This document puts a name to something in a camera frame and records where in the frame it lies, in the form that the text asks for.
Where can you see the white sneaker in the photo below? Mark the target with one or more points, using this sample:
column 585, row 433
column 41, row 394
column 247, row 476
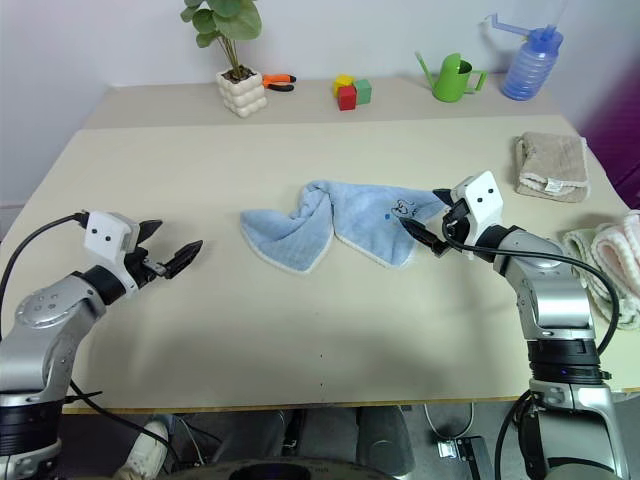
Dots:
column 145, row 450

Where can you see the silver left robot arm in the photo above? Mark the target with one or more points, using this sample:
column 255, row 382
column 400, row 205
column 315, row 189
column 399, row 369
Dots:
column 50, row 320

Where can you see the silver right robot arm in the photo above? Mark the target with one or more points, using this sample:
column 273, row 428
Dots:
column 557, row 305

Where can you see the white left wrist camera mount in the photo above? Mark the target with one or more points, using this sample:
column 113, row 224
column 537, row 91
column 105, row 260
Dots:
column 106, row 232

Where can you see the black metal foot pedal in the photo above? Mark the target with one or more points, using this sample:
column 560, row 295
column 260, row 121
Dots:
column 462, row 450

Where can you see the grey trouser leg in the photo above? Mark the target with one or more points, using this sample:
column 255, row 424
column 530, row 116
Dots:
column 235, row 432

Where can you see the folded beige towel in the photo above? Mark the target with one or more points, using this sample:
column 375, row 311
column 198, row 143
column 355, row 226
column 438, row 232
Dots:
column 552, row 160

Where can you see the red wooden cube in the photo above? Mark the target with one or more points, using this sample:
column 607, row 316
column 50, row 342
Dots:
column 347, row 98

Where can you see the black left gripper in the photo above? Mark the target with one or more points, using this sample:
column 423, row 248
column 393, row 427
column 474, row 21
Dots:
column 147, row 269

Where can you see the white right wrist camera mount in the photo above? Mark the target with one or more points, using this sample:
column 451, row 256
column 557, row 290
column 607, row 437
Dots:
column 482, row 197

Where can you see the blue ribbed spray bottle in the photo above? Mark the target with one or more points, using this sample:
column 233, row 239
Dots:
column 527, row 67

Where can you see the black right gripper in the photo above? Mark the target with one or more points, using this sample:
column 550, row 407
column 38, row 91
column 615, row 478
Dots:
column 459, row 225

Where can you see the green wooden cube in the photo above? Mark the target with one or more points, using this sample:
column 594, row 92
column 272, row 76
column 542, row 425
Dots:
column 364, row 92

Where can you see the folded cream towel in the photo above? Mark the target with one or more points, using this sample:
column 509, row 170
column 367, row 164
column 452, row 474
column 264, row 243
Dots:
column 580, row 250

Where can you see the yellow wooden cube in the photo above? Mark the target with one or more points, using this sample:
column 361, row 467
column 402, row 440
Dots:
column 343, row 82

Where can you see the white bubble plant pot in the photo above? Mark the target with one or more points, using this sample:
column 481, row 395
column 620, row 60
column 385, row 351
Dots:
column 242, row 95

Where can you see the green watering can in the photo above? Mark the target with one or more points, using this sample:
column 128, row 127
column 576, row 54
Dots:
column 452, row 80

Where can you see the purple panel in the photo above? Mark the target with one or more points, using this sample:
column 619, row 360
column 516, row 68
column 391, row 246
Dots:
column 617, row 145

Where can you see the light blue towel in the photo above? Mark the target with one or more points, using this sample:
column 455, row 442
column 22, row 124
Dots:
column 305, row 230

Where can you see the green leafy plant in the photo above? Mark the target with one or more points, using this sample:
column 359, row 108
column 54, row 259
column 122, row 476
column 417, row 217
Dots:
column 225, row 22

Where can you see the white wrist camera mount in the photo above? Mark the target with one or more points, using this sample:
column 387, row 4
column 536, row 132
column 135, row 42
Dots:
column 482, row 197
column 106, row 232

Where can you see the dark rounded robot body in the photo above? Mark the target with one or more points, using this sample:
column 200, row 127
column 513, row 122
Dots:
column 280, row 470

